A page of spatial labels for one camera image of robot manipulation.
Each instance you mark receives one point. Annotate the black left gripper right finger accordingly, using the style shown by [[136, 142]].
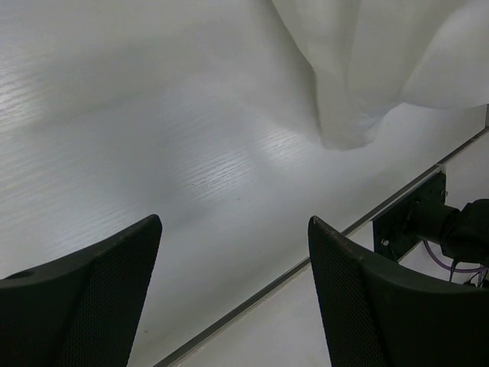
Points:
[[376, 312]]

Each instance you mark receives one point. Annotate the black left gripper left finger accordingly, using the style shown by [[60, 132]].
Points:
[[82, 309]]

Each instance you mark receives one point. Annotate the white pleated skirt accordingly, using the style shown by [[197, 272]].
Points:
[[369, 57]]

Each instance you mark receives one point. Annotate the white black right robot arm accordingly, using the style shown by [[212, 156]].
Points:
[[462, 234]]

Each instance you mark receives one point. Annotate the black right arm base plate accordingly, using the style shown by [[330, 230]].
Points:
[[405, 214]]

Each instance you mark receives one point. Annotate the aluminium table edge rail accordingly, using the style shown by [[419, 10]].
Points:
[[281, 325]]

